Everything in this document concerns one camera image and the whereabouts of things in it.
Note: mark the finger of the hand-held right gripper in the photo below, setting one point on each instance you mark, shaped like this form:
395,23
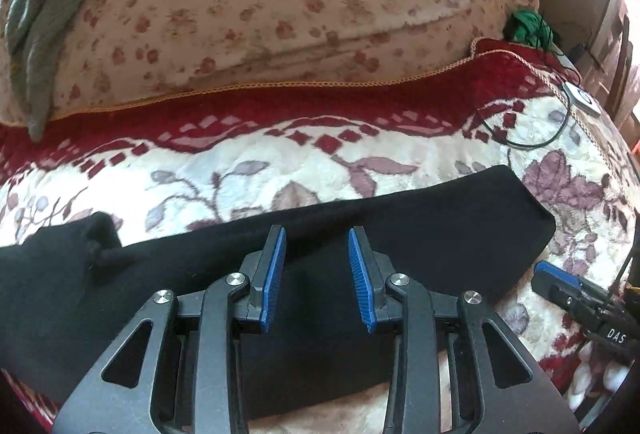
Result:
555,271

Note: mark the wooden furniture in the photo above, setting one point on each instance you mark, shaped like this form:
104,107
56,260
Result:
612,39

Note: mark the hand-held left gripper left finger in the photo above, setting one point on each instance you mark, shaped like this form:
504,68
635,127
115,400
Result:
272,279

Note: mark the black pants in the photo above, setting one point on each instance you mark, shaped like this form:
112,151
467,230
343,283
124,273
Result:
450,224

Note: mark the small white device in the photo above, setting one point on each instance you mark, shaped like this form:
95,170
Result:
582,100

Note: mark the grey-green cloth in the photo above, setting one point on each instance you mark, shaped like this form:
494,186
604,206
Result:
45,14

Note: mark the red and cream floral blanket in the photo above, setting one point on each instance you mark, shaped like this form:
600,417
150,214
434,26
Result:
250,164

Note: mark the green yarn bundle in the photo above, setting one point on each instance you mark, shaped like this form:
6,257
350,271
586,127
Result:
527,26

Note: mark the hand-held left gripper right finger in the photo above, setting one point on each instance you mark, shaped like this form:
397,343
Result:
361,279

